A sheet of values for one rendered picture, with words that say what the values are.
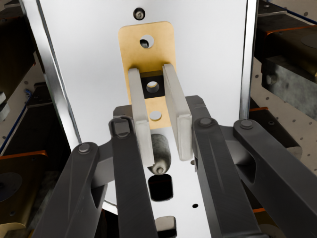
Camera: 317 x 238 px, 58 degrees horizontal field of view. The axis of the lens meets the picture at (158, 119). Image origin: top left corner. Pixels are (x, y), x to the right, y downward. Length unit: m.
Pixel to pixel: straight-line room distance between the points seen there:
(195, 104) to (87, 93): 0.17
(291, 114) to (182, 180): 0.47
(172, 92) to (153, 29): 0.06
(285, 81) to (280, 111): 0.45
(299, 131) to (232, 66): 0.55
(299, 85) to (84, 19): 0.22
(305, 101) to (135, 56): 0.18
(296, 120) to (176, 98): 0.68
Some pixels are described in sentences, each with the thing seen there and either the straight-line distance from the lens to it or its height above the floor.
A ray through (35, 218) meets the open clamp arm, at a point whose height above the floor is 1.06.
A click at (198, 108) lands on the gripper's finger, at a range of 0.16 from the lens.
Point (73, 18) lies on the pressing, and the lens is 0.29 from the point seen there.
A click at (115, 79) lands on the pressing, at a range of 0.31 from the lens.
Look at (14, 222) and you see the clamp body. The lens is 0.35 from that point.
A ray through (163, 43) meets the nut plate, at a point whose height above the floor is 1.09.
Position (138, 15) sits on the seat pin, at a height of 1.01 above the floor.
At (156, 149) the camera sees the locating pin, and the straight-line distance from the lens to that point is 0.32.
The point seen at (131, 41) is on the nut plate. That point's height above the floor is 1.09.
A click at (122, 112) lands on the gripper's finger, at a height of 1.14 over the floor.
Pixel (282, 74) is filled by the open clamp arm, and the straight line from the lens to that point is 0.34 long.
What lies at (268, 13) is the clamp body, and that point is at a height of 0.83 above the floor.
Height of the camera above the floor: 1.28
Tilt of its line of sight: 58 degrees down
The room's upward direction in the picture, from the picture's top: 168 degrees clockwise
